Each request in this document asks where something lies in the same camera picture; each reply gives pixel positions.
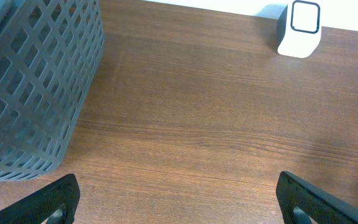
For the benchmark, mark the dark grey plastic basket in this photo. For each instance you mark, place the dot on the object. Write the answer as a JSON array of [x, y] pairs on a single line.
[[49, 54]]

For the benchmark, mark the white barcode scanner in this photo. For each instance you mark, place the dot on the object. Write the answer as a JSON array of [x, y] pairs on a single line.
[[299, 29]]

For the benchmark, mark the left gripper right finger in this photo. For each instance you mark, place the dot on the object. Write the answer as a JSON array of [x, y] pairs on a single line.
[[302, 202]]

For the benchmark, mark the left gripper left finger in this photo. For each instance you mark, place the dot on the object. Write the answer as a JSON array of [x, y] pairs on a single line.
[[55, 203]]

